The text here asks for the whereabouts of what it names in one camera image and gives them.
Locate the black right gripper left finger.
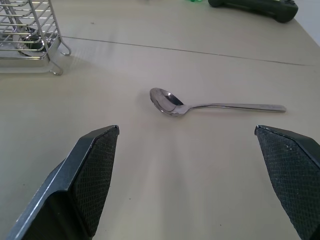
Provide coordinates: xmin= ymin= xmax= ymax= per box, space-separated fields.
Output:
xmin=0 ymin=124 xmax=120 ymax=240

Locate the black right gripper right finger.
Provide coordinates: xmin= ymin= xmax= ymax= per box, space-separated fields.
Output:
xmin=254 ymin=124 xmax=320 ymax=240

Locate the stainless steel spoon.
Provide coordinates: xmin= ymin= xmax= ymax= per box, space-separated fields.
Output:
xmin=149 ymin=87 xmax=287 ymax=118

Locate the steel spoon in rack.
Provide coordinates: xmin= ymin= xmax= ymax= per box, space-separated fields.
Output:
xmin=4 ymin=4 xmax=47 ymax=52

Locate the black handheld controller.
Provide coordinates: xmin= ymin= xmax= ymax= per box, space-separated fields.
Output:
xmin=207 ymin=0 xmax=299 ymax=24

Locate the silver wire cutlery rack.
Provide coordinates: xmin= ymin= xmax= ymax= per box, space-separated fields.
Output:
xmin=0 ymin=0 xmax=72 ymax=76

